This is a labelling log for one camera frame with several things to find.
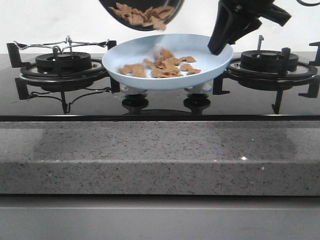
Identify black frying pan green handle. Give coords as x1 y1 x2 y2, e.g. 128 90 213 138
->
100 0 184 32

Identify black glass gas cooktop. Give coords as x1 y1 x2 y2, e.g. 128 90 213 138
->
0 54 320 122

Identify wire pan reducer ring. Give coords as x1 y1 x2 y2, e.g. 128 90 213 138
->
12 35 111 55

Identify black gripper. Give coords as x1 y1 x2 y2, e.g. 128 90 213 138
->
208 0 292 55

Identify right burner with pan support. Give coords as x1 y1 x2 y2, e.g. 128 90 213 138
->
212 47 320 115

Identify grey metal post behind stove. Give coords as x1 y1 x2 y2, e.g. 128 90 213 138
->
257 35 265 52

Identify burner with pan support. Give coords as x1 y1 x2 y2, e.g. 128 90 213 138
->
6 36 121 114
212 47 320 115

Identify silver stove knob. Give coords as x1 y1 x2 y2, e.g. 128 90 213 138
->
120 84 147 95
184 83 212 95

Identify light blue plate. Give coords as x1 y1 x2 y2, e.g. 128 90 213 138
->
102 33 234 90

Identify silver left stove knob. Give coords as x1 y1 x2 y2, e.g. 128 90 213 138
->
120 84 147 95

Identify silver right stove knob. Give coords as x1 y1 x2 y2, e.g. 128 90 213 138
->
184 83 212 95

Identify brown meat pieces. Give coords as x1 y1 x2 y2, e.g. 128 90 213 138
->
107 2 202 79

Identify left burner with pan support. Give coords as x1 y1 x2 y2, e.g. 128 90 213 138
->
6 36 121 114

